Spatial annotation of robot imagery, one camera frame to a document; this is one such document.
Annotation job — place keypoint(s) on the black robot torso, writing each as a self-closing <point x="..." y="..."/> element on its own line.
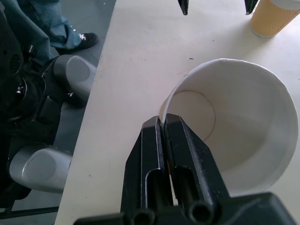
<point x="21" y="93"/>

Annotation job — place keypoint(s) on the silver robot leg segment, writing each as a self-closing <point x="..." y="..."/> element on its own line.
<point x="39" y="168"/>
<point x="75" y="75"/>

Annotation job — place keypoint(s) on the black metal frame bar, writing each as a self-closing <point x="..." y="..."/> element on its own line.
<point x="30" y="210"/>

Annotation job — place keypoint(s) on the brown ribbed paper cup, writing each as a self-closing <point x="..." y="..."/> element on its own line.
<point x="272" y="18"/>

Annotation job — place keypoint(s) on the black sneaker with white print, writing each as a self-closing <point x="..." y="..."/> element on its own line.
<point x="86" y="39"/>

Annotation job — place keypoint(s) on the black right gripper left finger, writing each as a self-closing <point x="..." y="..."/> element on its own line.
<point x="138" y="164"/>

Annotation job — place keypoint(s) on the person's leg in blue jeans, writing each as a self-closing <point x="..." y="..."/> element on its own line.
<point x="30" y="37"/>
<point x="56" y="21"/>

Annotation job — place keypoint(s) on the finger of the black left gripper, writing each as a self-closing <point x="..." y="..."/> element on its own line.
<point x="249" y="5"/>
<point x="183" y="6"/>

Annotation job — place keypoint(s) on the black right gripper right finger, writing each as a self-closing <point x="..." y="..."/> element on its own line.
<point x="189" y="159"/>

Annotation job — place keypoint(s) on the white-lined paper cup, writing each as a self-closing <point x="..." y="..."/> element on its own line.
<point x="248" y="117"/>

